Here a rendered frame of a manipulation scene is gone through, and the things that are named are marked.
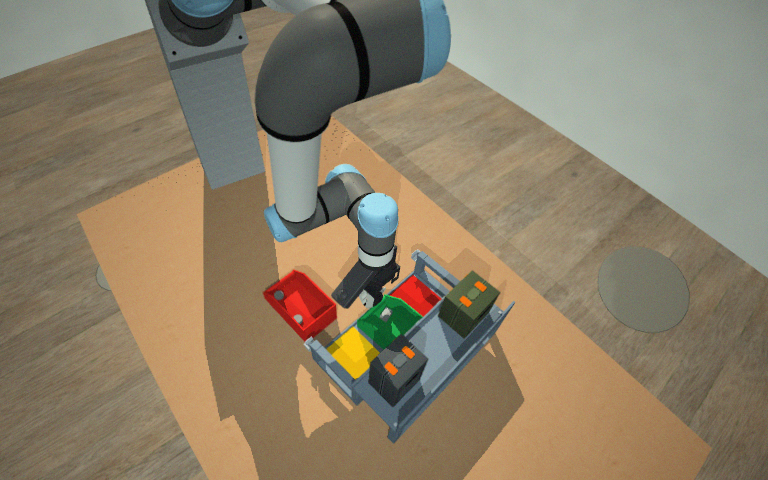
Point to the red bin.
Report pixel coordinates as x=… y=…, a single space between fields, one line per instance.
x=302 y=296

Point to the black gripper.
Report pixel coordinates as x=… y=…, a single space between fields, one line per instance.
x=380 y=279

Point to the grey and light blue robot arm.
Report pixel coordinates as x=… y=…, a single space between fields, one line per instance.
x=326 y=57

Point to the olive green tool case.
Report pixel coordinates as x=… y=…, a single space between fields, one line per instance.
x=468 y=303

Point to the green bin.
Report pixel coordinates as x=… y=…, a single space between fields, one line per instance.
x=402 y=319

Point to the dark grey tool case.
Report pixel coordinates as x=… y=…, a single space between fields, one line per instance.
x=398 y=366

